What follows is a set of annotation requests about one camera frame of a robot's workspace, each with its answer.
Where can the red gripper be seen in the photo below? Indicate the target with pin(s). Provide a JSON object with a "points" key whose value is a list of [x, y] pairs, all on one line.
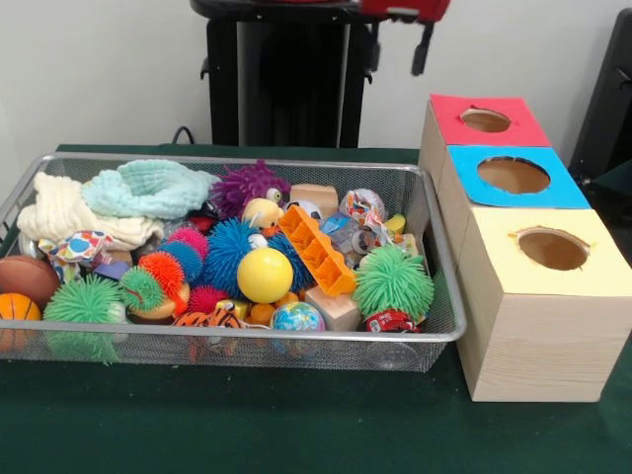
{"points": [[405, 9]]}

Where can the silver mesh bin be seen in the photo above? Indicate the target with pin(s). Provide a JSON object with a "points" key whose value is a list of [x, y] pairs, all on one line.
{"points": [[296, 353]]}

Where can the wooden three-hole box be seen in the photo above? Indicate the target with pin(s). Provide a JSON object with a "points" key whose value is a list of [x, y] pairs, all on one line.
{"points": [[543, 345]]}

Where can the purple spiky toy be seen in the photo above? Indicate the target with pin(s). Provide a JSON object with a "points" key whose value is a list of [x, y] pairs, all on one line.
{"points": [[242, 185]]}

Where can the orange plastic block tray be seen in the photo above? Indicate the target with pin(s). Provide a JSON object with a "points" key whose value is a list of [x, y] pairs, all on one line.
{"points": [[316, 252]]}

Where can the green spiky ball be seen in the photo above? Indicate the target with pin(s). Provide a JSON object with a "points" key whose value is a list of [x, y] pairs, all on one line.
{"points": [[392, 281], [84, 301]]}

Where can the yellow ball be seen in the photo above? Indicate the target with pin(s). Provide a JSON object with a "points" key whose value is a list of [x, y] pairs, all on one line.
{"points": [[265, 275]]}

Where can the globe print ball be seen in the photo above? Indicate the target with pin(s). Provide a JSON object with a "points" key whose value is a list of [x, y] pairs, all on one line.
{"points": [[297, 317]]}

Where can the mint knitted cloth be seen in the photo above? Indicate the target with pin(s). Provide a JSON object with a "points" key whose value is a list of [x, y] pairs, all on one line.
{"points": [[148, 190]]}

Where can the cream knitted cloth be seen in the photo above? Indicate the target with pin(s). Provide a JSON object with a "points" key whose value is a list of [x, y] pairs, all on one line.
{"points": [[59, 212]]}

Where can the dark green tablecloth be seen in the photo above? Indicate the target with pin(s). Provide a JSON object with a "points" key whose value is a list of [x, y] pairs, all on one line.
{"points": [[296, 429]]}

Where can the brown toy football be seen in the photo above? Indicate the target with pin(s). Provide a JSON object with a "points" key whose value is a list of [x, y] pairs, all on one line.
{"points": [[27, 279]]}

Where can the small orange basketball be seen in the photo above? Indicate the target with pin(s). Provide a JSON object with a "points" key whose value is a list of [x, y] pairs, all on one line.
{"points": [[17, 307]]}

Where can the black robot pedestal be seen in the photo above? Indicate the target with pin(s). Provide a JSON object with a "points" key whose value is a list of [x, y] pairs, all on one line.
{"points": [[286, 74]]}

